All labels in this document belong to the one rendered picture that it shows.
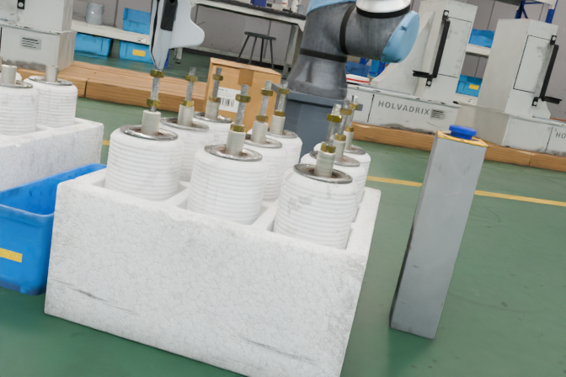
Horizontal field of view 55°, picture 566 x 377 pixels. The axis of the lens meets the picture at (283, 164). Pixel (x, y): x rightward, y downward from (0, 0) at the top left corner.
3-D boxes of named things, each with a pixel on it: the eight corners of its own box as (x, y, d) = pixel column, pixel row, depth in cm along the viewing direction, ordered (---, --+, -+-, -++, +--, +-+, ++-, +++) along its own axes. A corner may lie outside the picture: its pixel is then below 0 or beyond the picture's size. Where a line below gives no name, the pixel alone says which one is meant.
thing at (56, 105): (34, 165, 110) (43, 76, 106) (77, 176, 108) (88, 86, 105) (2, 174, 101) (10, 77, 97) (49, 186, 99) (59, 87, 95)
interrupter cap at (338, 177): (364, 185, 68) (365, 180, 67) (321, 187, 63) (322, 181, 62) (323, 168, 73) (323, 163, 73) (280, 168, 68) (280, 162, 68)
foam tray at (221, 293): (168, 230, 109) (181, 142, 105) (360, 281, 102) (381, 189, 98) (42, 314, 71) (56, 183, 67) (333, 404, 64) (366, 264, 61)
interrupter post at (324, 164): (335, 179, 68) (340, 154, 67) (322, 180, 66) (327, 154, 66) (322, 174, 70) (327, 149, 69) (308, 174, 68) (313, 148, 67)
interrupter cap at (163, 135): (189, 142, 73) (189, 137, 73) (144, 144, 67) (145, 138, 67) (152, 129, 77) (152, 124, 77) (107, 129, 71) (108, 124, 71)
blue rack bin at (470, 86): (435, 87, 636) (439, 70, 632) (463, 93, 645) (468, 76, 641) (456, 93, 589) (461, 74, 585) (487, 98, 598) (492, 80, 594)
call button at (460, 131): (445, 135, 84) (449, 123, 84) (472, 141, 84) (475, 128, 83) (447, 139, 81) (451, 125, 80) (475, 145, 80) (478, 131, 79)
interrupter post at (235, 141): (220, 153, 70) (224, 128, 69) (235, 153, 72) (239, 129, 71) (230, 158, 68) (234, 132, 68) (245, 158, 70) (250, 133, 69)
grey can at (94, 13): (85, 23, 512) (88, 2, 508) (103, 26, 516) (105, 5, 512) (83, 23, 497) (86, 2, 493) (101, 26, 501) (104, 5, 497)
